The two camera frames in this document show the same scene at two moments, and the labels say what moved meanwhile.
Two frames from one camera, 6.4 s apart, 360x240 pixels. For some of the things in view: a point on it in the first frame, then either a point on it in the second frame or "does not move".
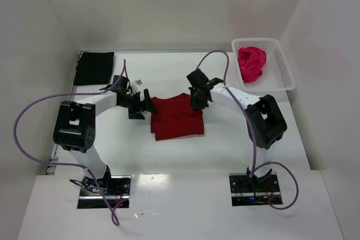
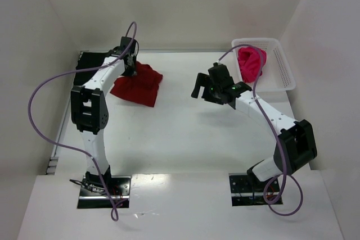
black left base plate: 116,189 does not move
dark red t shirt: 174,117 -> 141,88
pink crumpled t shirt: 251,60 does not move
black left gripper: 139,104 -> 130,69
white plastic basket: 277,75 does not move
